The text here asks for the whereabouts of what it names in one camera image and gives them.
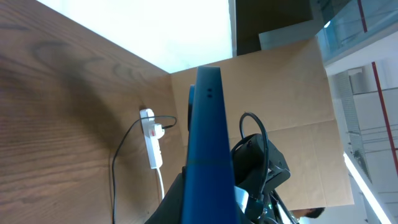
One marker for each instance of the blue Galaxy smartphone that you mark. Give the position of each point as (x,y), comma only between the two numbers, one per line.
(209,183)

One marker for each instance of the white power strip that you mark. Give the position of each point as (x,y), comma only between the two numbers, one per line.
(152,133)

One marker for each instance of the brown cardboard panel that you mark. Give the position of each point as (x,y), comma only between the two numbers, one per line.
(288,90)

